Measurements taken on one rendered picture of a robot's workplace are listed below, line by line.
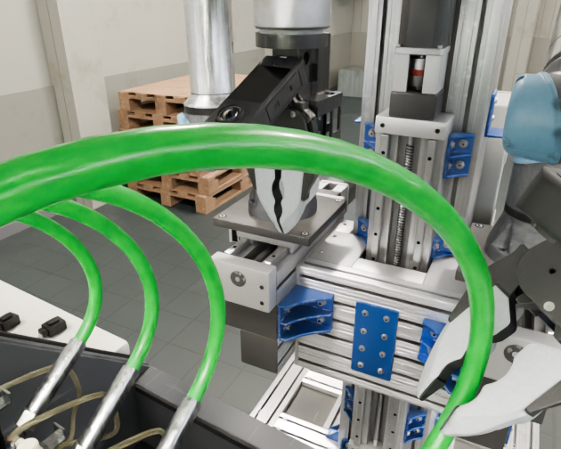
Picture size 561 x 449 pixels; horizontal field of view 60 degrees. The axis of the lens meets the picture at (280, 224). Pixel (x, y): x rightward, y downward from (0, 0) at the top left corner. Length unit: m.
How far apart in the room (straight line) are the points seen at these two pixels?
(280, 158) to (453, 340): 0.23
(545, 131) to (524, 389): 0.22
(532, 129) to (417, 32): 0.52
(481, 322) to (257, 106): 0.25
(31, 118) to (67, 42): 0.56
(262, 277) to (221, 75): 0.38
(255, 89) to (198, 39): 0.48
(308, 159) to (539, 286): 0.22
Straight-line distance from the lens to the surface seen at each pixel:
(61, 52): 3.71
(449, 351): 0.35
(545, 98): 0.47
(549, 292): 0.34
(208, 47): 0.93
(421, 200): 0.22
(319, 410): 1.74
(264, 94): 0.45
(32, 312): 0.93
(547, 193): 0.27
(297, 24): 0.47
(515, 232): 0.91
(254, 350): 1.09
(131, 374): 0.52
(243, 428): 0.69
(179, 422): 0.47
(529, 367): 0.34
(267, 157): 0.15
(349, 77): 8.12
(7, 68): 3.65
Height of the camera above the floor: 1.46
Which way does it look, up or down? 25 degrees down
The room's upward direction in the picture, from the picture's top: straight up
